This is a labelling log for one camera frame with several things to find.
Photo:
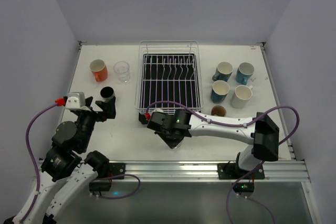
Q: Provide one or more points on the clear faceted glass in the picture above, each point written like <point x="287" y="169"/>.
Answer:
<point x="122" y="70"/>

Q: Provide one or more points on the orange cup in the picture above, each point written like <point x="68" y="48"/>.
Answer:
<point x="99" y="70"/>

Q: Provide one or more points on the dark blue mug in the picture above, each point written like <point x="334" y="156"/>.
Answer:
<point x="244" y="71"/>

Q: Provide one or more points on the aluminium rail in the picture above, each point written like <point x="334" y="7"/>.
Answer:
<point x="206" y="171"/>

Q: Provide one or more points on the grey-blue faceted cup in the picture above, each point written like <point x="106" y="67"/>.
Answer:
<point x="223" y="71"/>

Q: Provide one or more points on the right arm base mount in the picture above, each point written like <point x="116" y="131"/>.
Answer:
<point x="230" y="171"/>

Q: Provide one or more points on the dark brown cup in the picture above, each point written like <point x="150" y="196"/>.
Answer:
<point x="218" y="110"/>

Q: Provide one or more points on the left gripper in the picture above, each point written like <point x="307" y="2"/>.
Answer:
<point x="95" y="110"/>

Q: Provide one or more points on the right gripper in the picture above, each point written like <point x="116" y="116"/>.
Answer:
<point x="154" y="123"/>

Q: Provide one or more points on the controller box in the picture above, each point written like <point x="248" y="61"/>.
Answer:
<point x="243" y="188"/>
<point x="99" y="187"/>

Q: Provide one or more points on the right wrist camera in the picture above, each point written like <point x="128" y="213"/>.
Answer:
<point x="149" y="114"/>

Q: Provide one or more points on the left controller box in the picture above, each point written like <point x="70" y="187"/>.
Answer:
<point x="99" y="187"/>

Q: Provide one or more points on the white faceted cup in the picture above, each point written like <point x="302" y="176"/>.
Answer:
<point x="242" y="94"/>

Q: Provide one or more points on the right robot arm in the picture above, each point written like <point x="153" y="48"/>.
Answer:
<point x="260" y="134"/>

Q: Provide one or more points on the brown striped cup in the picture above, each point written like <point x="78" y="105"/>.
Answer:
<point x="107" y="93"/>

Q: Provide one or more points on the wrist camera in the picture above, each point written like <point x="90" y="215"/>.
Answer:
<point x="149" y="114"/>
<point x="75" y="101"/>

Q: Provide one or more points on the black drip tray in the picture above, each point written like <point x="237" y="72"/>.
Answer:
<point x="169" y="77"/>

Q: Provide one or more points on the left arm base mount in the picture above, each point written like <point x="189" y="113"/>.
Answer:
<point x="111" y="170"/>

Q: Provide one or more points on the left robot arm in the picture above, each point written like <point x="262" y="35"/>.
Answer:
<point x="63" y="173"/>

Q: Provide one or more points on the right controller box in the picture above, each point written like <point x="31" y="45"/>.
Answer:
<point x="243" y="188"/>

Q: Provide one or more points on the white wire dish rack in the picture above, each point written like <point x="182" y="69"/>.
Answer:
<point x="170" y="47"/>

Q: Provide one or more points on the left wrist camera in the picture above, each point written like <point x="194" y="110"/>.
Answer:
<point x="75" y="101"/>

